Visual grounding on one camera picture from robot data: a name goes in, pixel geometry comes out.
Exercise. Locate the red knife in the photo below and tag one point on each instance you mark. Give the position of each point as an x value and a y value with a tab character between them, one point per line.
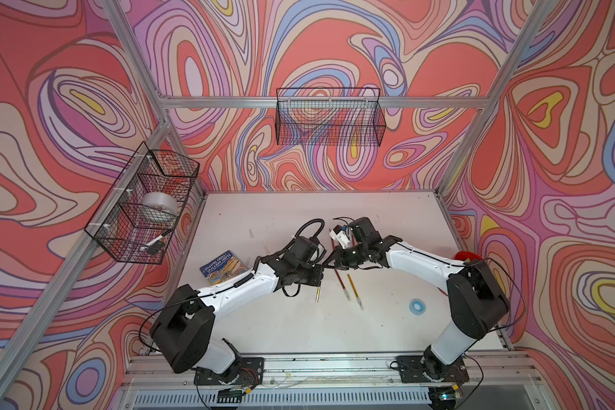
344	289

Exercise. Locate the small object in left basket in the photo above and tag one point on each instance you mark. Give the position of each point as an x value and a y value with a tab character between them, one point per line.
154	246

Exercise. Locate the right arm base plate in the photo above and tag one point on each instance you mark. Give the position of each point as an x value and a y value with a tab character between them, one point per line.
412	370

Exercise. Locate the blue treehouse paperback book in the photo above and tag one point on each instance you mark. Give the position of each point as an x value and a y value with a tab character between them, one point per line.
222	268

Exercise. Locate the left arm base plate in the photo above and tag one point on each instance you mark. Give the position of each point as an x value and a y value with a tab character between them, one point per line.
246	371

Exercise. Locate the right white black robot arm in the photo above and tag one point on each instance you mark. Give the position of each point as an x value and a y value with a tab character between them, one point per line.
477	302

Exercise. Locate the black wire basket back wall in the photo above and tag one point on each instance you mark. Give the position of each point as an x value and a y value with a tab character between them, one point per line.
329	116

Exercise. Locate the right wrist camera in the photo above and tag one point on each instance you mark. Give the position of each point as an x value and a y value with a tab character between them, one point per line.
340	235

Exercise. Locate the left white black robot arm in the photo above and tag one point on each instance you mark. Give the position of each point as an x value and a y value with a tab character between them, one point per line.
183	329

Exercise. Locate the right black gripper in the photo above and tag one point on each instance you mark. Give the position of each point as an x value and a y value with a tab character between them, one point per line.
339	260

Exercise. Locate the black wire basket wall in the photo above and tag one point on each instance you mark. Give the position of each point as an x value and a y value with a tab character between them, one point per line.
137	220
329	116

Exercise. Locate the red plastic cup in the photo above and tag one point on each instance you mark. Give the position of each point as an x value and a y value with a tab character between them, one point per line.
467	256

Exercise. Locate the grey duct tape roll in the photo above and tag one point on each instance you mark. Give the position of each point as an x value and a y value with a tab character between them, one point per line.
159	208

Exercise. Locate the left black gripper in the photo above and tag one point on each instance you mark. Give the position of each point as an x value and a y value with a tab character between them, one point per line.
319	277

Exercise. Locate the black wire basket left wall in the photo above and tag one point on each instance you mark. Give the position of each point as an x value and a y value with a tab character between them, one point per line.
137	220

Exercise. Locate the blue tape roll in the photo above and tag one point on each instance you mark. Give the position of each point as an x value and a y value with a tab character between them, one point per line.
417	307

